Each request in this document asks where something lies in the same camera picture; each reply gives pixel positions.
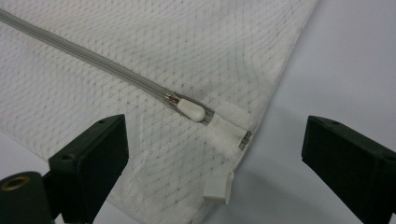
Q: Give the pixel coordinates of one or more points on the white table board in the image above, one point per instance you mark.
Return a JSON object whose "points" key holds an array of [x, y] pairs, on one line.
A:
{"points": [[342, 62]]}

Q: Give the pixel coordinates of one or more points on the white mesh laundry bag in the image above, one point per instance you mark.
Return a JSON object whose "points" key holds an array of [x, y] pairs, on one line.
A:
{"points": [[93, 93]]}

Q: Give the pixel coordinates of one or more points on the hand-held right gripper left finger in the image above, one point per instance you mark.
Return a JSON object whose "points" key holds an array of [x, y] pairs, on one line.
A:
{"points": [[90, 168]]}

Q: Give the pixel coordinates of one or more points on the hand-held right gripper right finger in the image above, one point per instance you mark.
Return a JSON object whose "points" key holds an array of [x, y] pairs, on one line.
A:
{"points": [[348, 171]]}

